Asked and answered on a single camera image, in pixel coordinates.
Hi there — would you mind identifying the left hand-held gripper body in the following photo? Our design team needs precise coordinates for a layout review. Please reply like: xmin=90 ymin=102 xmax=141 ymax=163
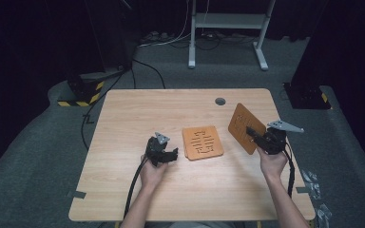
xmin=144 ymin=131 xmax=171 ymax=167

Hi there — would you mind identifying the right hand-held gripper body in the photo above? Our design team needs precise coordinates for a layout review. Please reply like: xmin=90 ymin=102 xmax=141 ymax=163
xmin=256 ymin=119 xmax=305 ymax=157

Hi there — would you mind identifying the orange wooden coaster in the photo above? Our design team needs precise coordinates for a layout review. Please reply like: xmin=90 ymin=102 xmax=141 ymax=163
xmin=227 ymin=103 xmax=267 ymax=156
xmin=182 ymin=124 xmax=225 ymax=162

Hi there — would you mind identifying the person's right hand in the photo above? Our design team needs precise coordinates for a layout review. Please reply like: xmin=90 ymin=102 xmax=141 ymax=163
xmin=256 ymin=148 xmax=290 ymax=181

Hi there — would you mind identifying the person's left hand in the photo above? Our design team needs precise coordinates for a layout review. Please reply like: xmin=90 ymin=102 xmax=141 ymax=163
xmin=139 ymin=154 xmax=170 ymax=191

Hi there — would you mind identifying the crinkled clear plastic wrap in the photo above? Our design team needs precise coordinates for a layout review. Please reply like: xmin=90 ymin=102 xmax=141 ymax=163
xmin=299 ymin=170 xmax=323 ymax=201
xmin=316 ymin=202 xmax=334 ymax=228

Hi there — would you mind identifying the person's grey clothing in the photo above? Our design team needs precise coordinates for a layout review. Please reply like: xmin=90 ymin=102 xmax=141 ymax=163
xmin=167 ymin=220 xmax=245 ymax=228

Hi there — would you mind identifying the striped black yellow stand base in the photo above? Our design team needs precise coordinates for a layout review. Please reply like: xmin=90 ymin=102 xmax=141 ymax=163
xmin=56 ymin=70 xmax=106 ymax=108

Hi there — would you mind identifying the power strip with plugs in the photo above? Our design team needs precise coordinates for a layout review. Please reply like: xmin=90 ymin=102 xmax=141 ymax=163
xmin=140 ymin=30 xmax=176 ymax=45

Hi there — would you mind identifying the white metal stand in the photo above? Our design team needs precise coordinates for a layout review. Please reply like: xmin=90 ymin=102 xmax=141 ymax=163
xmin=187 ymin=0 xmax=277 ymax=71

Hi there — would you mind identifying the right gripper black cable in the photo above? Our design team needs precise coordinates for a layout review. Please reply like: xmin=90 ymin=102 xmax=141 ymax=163
xmin=282 ymin=142 xmax=297 ymax=200

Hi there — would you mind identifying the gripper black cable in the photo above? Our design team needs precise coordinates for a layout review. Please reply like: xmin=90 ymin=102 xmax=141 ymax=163
xmin=123 ymin=156 xmax=149 ymax=220
xmin=282 ymin=142 xmax=297 ymax=200

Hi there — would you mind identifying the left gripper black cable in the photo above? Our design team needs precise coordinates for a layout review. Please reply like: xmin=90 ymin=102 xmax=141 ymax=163
xmin=123 ymin=156 xmax=149 ymax=220

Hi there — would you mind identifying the black floor cable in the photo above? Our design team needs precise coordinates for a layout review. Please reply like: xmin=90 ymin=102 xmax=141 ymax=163
xmin=80 ymin=58 xmax=166 ymax=150

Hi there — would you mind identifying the white floor cable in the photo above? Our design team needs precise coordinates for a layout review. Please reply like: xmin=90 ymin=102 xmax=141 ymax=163
xmin=137 ymin=0 xmax=193 ymax=49

